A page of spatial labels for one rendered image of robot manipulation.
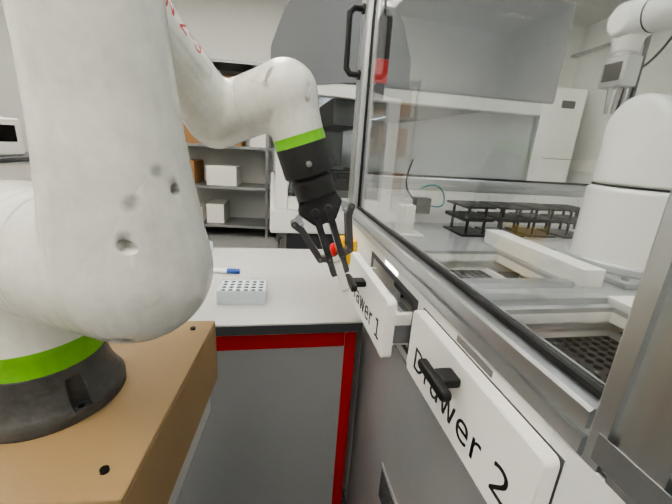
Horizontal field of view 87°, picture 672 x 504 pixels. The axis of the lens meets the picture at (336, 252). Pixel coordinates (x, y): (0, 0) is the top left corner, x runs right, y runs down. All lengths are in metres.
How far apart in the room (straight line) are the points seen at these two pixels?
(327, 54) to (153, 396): 1.28
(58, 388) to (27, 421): 0.04
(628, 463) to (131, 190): 0.39
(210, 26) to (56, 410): 4.85
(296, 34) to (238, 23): 3.59
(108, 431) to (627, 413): 0.47
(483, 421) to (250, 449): 0.76
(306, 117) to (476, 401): 0.47
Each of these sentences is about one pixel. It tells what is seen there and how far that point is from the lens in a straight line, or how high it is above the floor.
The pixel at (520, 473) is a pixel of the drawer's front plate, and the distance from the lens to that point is 0.42.
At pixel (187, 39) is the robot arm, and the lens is 0.60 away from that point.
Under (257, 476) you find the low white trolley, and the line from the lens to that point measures 1.17.
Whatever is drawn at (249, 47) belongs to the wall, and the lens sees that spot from 5.00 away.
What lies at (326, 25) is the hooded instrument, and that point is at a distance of 1.52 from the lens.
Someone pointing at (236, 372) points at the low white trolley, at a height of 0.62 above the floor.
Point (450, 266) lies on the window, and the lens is 0.55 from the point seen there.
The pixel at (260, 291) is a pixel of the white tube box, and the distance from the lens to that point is 0.94.
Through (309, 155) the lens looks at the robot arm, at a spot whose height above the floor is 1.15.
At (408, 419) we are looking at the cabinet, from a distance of 0.71.
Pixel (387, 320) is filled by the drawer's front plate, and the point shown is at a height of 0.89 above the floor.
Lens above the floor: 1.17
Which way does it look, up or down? 17 degrees down
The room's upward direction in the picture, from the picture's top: 4 degrees clockwise
